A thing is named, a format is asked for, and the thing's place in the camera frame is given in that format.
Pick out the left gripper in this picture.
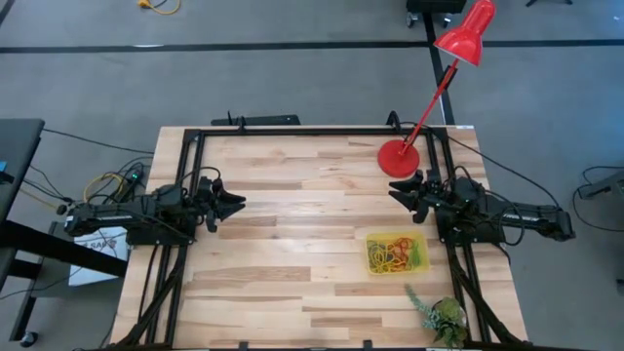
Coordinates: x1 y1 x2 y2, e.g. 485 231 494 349
194 176 248 234

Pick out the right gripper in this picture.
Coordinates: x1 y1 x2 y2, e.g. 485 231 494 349
387 170 447 225

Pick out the yellow plastic bin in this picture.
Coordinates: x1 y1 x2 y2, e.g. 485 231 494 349
365 230 432 276

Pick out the long red rubber band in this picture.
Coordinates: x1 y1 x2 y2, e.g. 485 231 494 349
388 237 415 270

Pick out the large red rubber band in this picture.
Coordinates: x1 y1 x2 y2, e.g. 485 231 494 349
388 237 415 270

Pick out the red desk lamp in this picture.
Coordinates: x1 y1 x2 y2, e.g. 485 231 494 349
376 0 498 179

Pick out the long black power strip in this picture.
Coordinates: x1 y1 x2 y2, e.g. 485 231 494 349
211 110 301 128

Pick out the black power adapter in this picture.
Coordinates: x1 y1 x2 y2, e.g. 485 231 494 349
120 167 146 190

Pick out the artificial potted green plant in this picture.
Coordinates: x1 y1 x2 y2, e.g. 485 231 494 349
403 285 469 350

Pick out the white paper sheet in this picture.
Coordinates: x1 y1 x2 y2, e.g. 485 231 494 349
67 221 130 288

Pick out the black wheeled cart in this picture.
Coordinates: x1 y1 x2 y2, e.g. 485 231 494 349
405 0 470 29

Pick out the grey stand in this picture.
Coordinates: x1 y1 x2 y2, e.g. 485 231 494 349
578 169 624 200

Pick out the black desk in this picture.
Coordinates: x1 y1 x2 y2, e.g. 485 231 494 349
0 118 130 348

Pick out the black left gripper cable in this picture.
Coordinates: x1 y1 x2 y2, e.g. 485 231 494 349
175 165 224 197

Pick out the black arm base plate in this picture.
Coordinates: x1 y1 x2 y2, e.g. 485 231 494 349
125 208 199 247
434 204 509 246

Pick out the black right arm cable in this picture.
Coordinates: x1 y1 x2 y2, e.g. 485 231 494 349
446 136 562 209

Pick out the yellow floor cable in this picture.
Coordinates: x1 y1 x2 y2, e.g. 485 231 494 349
83 172 129 204

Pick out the black floor cable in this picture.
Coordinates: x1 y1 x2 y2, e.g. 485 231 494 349
570 165 624 236
41 127 155 156

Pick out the yellow extension cord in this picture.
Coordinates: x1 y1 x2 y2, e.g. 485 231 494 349
136 0 182 17

